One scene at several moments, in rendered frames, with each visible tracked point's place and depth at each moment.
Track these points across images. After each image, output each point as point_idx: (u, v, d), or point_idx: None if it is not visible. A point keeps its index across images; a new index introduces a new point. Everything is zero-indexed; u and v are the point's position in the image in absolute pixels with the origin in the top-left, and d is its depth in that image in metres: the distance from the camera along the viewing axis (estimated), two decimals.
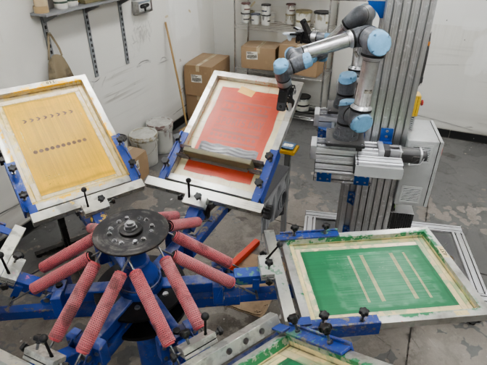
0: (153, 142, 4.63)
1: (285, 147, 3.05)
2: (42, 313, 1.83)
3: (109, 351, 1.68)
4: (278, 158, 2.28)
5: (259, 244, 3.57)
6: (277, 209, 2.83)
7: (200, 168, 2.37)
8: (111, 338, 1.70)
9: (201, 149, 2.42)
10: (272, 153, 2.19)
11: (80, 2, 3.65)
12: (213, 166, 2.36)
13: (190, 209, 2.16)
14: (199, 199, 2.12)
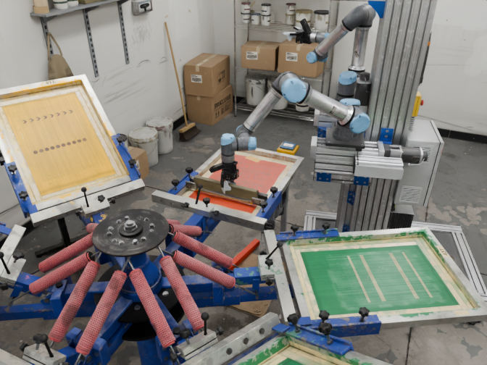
0: (153, 142, 4.63)
1: (285, 147, 3.05)
2: (42, 313, 1.83)
3: (109, 351, 1.68)
4: (280, 199, 2.49)
5: (259, 244, 3.57)
6: (277, 209, 2.83)
7: (204, 198, 2.51)
8: (111, 338, 1.70)
9: None
10: (277, 187, 2.41)
11: (80, 2, 3.65)
12: (217, 198, 2.51)
13: (194, 215, 2.22)
14: (206, 205, 2.22)
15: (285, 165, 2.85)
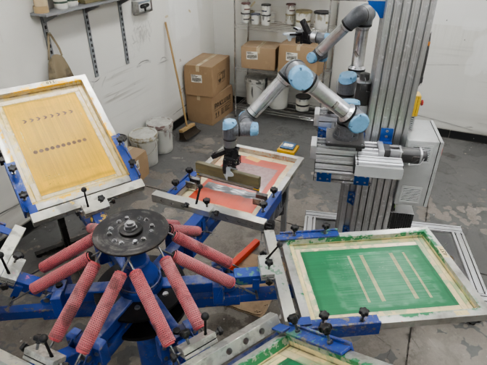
0: (153, 142, 4.63)
1: (285, 147, 3.05)
2: (42, 313, 1.83)
3: (109, 351, 1.68)
4: (280, 199, 2.49)
5: (259, 244, 3.57)
6: (277, 209, 2.83)
7: (204, 198, 2.51)
8: (111, 338, 1.70)
9: (208, 186, 2.61)
10: (277, 187, 2.41)
11: (80, 2, 3.65)
12: (217, 198, 2.51)
13: (194, 215, 2.22)
14: (206, 205, 2.22)
15: (285, 165, 2.85)
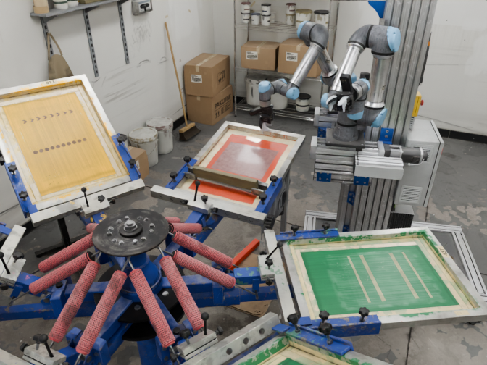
0: (153, 142, 4.63)
1: None
2: (42, 313, 1.83)
3: (109, 351, 1.68)
4: (280, 186, 2.44)
5: (259, 244, 3.57)
6: (277, 209, 2.83)
7: (204, 188, 2.48)
8: (111, 338, 1.70)
9: None
10: (277, 176, 2.36)
11: (80, 2, 3.65)
12: (217, 187, 2.48)
13: (193, 213, 2.20)
14: (205, 203, 2.19)
15: (286, 145, 2.77)
